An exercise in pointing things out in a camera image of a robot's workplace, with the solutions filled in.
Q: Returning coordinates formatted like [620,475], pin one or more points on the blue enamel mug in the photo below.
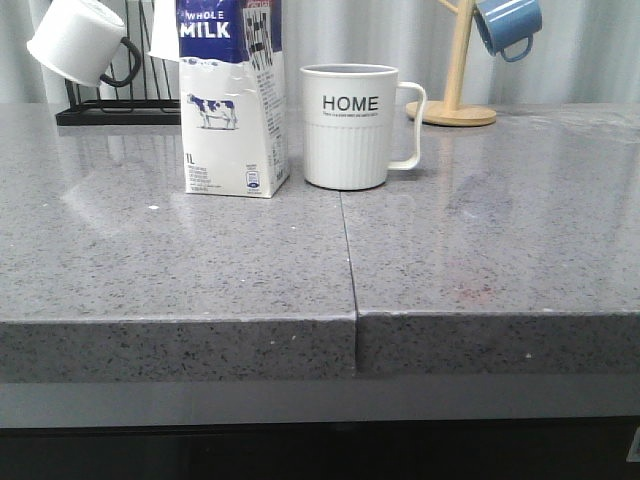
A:
[504,23]

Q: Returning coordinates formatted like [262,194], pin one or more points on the white HOME mug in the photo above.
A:
[348,116]

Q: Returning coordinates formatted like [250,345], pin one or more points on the white mug black handle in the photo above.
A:
[164,38]
[79,39]

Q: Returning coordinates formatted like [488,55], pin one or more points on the wooden mug tree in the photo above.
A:
[451,111]

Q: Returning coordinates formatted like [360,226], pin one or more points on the Pascual whole milk carton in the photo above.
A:
[232,97]

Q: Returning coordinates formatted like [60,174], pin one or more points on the white mug black handle left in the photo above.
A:
[79,39]

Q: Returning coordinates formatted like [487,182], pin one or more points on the white mug black handle right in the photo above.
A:
[164,38]

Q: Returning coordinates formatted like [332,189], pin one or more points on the black wire mug rack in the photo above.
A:
[152,98]

